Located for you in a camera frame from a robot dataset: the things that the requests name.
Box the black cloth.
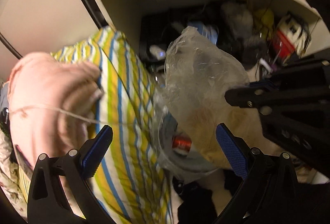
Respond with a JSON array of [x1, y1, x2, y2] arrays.
[[172, 169, 241, 224]]

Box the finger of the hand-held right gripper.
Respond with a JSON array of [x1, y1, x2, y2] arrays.
[[249, 59, 330, 91], [224, 86, 330, 170]]

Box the clear plastic bag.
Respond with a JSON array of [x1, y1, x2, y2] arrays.
[[154, 26, 250, 178]]

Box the floral cloth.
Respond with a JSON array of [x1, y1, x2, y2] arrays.
[[0, 134, 29, 205]]

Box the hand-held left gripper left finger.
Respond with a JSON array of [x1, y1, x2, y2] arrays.
[[27, 124, 114, 224]]

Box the white charger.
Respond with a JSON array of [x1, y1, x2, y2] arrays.
[[149, 45, 166, 60]]

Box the beige string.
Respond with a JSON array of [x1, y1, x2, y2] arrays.
[[10, 106, 138, 127]]

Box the striped yellow blue pillow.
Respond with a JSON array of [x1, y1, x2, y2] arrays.
[[50, 27, 174, 224]]

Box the pink cloth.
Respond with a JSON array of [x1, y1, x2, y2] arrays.
[[7, 52, 104, 217]]

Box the red can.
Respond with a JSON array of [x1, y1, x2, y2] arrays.
[[172, 136, 192, 154]]

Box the yellow plush item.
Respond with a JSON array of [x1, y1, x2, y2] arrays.
[[254, 8, 274, 31]]

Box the red box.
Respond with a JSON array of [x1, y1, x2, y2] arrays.
[[271, 24, 297, 60]]

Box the blue and white packet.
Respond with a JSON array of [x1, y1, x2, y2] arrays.
[[186, 21, 219, 43]]

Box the grey plush toy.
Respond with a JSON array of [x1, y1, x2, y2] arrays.
[[221, 1, 254, 37]]

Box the grey trash bin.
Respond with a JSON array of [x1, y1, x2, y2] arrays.
[[157, 110, 219, 175]]

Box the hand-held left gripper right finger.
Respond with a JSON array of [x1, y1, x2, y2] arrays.
[[215, 123, 302, 224]]

